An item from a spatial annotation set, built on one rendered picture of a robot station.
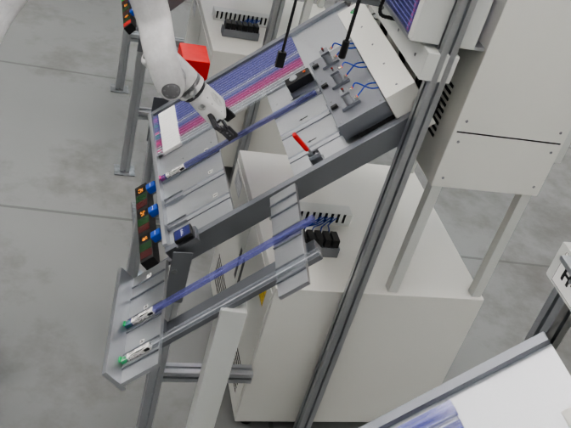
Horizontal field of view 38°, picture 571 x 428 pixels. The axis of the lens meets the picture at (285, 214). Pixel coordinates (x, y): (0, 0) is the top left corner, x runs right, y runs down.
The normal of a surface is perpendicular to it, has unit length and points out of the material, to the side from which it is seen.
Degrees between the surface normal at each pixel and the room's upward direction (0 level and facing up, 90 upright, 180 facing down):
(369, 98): 42
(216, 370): 90
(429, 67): 90
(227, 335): 90
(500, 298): 0
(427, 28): 90
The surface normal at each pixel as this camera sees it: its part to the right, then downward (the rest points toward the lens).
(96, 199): 0.24, -0.79
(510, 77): 0.19, 0.60
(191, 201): -0.47, -0.64
